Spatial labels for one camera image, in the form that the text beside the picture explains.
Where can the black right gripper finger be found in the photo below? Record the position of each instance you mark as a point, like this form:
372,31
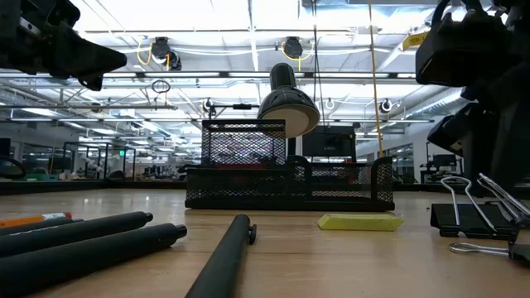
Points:
453,132

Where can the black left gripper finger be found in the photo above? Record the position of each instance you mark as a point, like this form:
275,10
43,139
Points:
83,60

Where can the black binder clip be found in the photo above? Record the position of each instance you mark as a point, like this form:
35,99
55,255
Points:
472,219
517,251

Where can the orange pencil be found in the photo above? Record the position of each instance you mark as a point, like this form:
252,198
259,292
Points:
25,220

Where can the black pen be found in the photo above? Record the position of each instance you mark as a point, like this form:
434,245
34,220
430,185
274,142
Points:
83,232
41,227
83,256
225,256

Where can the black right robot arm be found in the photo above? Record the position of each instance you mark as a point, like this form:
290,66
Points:
521,25

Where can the black mesh desk organizer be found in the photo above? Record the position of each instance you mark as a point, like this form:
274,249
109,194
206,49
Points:
248,186

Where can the black framed work cell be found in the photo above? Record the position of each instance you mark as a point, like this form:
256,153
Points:
83,143

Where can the yellow printed label tag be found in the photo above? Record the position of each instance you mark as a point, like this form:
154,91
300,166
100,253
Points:
415,41

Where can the black round wheel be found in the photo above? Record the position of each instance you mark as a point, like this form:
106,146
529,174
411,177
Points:
14,171

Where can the black table frame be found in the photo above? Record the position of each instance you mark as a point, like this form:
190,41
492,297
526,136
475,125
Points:
83,186

